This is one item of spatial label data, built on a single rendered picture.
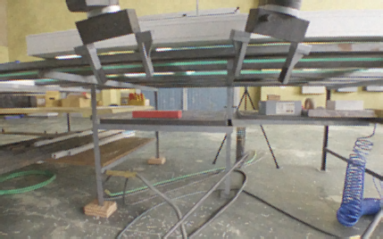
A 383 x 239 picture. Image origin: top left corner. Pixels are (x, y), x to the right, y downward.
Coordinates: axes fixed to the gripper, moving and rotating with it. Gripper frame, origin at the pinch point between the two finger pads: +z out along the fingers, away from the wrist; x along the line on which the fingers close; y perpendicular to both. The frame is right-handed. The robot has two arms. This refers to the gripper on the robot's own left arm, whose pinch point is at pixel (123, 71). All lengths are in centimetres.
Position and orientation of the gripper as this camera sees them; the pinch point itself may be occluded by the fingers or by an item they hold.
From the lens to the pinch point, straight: 51.3
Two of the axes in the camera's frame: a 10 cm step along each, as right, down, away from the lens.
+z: 1.7, 8.7, 4.7
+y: 1.0, -4.9, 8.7
